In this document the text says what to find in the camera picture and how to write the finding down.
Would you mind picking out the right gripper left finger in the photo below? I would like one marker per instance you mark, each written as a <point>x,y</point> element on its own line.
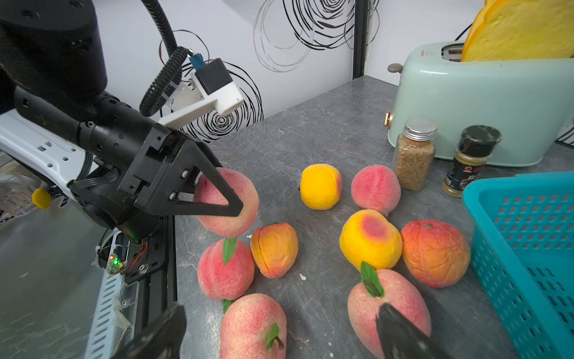
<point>160,339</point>

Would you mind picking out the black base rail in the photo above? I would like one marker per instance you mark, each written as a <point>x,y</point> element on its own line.
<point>148,272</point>

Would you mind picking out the yellow peach red spot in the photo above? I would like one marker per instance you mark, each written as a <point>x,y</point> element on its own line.
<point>369,237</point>

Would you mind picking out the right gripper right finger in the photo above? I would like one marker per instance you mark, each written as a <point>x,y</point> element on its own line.
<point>400,338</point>

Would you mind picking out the teal plastic basket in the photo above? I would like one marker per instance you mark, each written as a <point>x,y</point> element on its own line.
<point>522,254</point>

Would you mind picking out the white slotted cable duct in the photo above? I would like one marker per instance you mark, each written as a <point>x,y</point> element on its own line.
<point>101,339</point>

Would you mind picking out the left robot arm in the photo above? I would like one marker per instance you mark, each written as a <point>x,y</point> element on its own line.
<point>52,53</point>

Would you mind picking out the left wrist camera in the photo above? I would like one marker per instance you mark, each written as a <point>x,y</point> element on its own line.
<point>209,87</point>

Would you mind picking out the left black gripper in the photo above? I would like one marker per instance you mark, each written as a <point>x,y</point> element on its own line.
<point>141,181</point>

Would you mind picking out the mint green toaster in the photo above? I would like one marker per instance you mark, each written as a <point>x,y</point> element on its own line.
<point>528,101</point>

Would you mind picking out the orange red wrinkled peach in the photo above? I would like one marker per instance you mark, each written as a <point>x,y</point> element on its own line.
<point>435,253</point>

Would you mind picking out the black lid spice bottle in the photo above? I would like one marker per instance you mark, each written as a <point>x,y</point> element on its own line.
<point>474,149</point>

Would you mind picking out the silver lid spice jar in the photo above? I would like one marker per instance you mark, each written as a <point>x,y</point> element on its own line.
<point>414,153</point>

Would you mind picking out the front yellow toast slice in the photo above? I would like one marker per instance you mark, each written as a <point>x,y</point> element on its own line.
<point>524,30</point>

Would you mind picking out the rear yellow toast slice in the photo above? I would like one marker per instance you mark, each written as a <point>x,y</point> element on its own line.
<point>477,23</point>

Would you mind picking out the orange yellow peach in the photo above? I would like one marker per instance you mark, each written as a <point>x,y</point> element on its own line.
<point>274,249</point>

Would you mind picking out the yellow toast slice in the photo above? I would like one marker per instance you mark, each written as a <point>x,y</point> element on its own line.
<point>477,23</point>
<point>524,30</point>

